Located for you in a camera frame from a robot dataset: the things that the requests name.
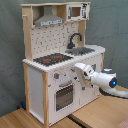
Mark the grey range hood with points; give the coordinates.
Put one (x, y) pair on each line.
(48, 18)

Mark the grey toy sink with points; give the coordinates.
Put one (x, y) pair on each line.
(79, 51)

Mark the wooden toy kitchen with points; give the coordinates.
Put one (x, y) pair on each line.
(46, 40)

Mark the white oven door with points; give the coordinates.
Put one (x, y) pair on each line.
(63, 99)

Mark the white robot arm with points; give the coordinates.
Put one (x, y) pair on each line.
(106, 82)

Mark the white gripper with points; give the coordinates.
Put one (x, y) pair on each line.
(84, 73)

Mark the white fridge door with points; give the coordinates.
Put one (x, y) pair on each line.
(89, 94)

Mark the toy microwave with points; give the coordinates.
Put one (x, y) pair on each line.
(77, 11)

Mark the black toy stovetop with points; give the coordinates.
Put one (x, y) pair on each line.
(52, 59)

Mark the left red stove knob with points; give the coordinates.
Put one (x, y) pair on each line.
(56, 75)

